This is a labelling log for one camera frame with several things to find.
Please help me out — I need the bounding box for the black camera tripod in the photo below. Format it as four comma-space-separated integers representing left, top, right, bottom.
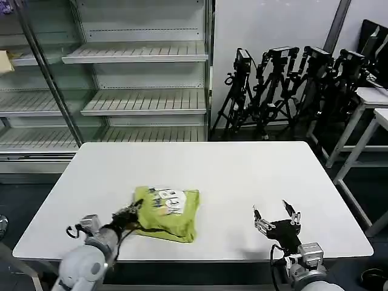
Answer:
298, 45, 336, 143
250, 46, 301, 141
329, 48, 372, 134
211, 47, 259, 136

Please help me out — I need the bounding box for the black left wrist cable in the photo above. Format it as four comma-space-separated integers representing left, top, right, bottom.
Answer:
112, 222, 138, 262

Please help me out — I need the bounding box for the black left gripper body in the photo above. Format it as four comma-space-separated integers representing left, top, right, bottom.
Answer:
110, 212, 137, 233

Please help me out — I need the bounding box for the black monitor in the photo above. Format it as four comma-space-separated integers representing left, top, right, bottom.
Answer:
356, 19, 388, 89

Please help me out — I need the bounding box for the large white side table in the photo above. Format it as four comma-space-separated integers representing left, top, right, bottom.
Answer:
332, 108, 388, 239

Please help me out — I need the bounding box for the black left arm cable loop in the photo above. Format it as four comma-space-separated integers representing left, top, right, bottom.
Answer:
65, 223, 89, 239

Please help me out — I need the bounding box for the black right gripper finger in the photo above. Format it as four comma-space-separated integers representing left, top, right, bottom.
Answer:
252, 205, 275, 236
282, 199, 301, 225

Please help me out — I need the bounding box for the black round floor object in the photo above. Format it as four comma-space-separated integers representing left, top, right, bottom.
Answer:
360, 266, 388, 291

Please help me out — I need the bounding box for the grey round floor object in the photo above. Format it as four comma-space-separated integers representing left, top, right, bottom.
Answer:
0, 213, 10, 241

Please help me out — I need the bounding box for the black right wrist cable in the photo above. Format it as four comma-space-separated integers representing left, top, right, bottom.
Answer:
269, 243, 288, 291

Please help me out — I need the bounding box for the metal display shelf rack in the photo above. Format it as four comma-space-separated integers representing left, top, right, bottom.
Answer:
0, 0, 215, 184

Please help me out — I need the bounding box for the grey wall trunking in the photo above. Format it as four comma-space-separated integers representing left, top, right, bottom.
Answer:
322, 0, 352, 53

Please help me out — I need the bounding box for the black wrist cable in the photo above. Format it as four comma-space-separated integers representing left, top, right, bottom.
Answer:
112, 222, 138, 262
269, 243, 288, 291

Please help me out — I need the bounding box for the green printed t-shirt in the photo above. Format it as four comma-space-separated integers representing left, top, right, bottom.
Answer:
132, 186, 201, 244

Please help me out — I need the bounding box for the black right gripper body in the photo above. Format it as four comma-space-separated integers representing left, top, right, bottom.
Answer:
266, 219, 303, 251

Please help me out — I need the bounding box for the small white side table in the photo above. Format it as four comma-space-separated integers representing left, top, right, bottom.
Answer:
306, 87, 388, 170

